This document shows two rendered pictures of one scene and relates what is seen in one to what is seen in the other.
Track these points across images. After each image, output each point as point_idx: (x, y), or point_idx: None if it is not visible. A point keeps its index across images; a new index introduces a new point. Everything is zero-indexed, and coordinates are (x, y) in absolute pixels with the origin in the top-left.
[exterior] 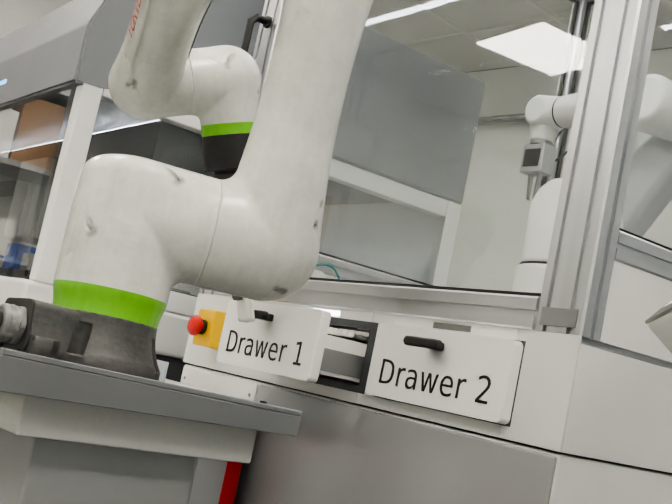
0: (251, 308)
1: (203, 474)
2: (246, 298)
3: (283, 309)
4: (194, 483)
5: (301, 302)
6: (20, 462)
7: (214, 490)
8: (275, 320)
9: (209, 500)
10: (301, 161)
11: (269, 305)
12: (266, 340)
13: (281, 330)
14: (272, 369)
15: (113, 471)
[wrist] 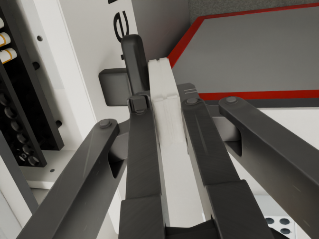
0: (155, 68)
1: (186, 80)
2: (169, 75)
3: (79, 48)
4: (195, 76)
5: (0, 192)
6: None
7: (173, 75)
8: (99, 62)
9: (178, 71)
10: None
11: (95, 111)
12: (121, 64)
13: (99, 24)
14: (130, 10)
15: None
